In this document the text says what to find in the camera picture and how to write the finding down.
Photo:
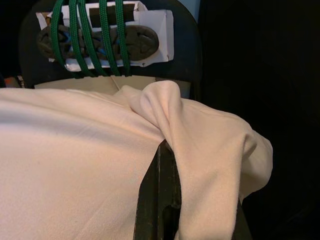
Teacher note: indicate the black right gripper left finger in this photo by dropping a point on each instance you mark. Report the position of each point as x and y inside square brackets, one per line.
[150, 200]

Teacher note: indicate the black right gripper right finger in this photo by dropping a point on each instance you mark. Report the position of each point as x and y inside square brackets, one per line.
[170, 187]

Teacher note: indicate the pale pink pillow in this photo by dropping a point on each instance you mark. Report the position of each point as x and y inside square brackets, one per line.
[75, 150]

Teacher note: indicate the white cardboard box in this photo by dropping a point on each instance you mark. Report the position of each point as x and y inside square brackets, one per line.
[160, 22]

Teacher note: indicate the dark oval rubber sole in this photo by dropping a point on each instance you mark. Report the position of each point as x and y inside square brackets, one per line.
[142, 42]

